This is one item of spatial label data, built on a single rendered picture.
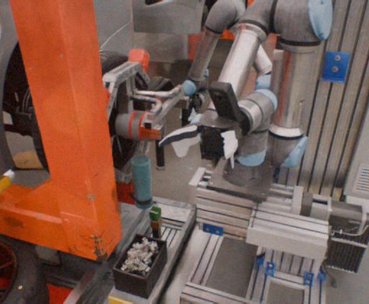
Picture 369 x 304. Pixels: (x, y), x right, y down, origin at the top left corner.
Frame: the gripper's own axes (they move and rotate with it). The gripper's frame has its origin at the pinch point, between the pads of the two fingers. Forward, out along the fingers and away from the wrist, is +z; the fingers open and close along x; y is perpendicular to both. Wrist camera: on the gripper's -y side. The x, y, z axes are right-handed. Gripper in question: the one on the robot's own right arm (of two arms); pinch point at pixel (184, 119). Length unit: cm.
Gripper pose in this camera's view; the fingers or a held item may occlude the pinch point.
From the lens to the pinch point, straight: 172.7
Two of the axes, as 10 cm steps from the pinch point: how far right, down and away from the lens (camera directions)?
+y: 0.0, -8.6, -5.1
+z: -3.1, 4.9, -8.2
